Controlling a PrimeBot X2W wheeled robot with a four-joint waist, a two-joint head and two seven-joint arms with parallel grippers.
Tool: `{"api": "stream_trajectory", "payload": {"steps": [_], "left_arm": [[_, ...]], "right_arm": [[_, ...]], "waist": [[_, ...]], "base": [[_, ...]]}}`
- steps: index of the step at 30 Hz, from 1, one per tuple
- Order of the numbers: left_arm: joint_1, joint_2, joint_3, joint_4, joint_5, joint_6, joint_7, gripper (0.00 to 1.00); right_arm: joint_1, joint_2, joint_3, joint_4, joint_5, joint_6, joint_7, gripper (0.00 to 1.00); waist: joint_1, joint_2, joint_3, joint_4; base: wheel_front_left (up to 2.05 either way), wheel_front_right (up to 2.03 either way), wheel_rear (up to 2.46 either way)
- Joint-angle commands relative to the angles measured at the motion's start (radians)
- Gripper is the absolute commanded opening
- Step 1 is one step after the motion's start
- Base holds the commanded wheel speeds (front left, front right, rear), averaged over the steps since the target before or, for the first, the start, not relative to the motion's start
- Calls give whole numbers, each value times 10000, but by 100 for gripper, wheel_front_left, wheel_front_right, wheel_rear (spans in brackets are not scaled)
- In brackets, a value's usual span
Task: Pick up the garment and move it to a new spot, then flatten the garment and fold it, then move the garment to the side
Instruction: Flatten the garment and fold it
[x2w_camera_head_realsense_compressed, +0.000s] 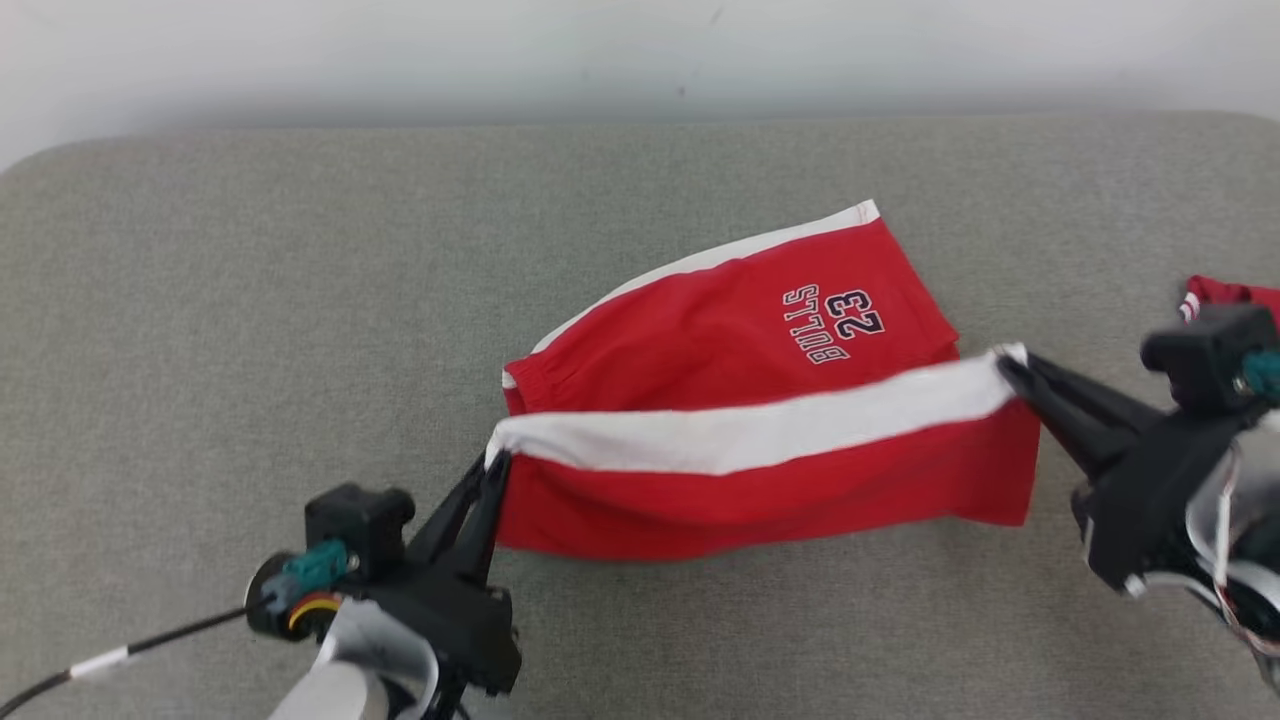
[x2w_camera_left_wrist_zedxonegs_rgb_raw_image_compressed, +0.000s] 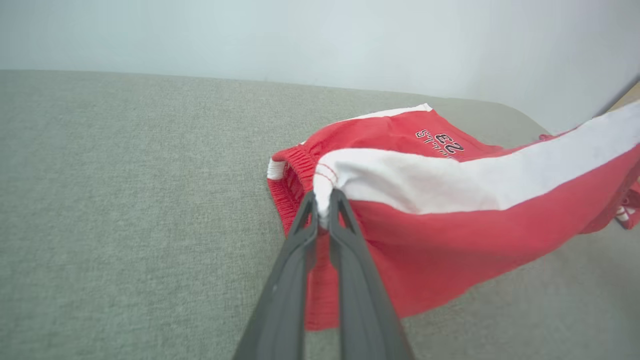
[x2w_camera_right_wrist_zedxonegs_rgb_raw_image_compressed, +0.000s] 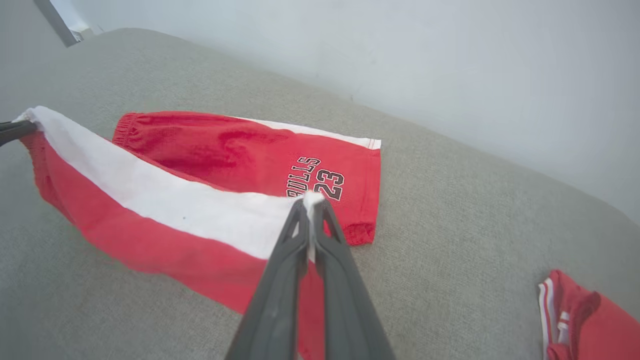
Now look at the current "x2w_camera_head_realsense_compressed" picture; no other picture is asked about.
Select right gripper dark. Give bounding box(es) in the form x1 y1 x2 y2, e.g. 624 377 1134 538
996 350 1263 596

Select left camera teal connector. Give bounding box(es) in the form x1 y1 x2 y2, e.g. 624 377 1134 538
281 540 352 598

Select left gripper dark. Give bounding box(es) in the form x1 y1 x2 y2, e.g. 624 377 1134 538
245 453 524 699

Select red shirt with white sleeves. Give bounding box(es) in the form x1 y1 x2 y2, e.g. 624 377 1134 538
1177 275 1280 327

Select camera teal connector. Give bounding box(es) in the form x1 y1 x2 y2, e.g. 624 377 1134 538
281 540 352 598
1240 350 1280 403

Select right camera teal connector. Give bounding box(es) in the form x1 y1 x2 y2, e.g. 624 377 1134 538
1240 350 1280 403

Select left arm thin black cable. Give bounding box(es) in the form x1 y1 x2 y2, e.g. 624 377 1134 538
0 605 253 717

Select red Bulls 23 shorts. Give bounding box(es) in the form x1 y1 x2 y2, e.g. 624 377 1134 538
484 199 1042 563

